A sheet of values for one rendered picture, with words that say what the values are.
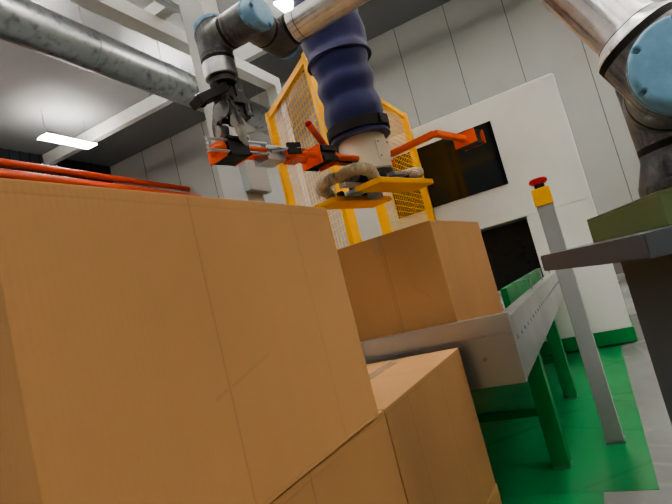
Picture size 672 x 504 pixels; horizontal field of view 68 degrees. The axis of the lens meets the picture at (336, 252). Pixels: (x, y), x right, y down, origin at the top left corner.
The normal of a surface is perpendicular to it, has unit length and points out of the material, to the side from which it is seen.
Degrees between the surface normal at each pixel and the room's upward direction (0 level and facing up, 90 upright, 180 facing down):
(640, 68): 94
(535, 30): 90
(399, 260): 90
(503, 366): 90
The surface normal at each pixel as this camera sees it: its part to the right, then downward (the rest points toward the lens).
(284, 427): 0.84, -0.26
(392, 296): -0.51, 0.04
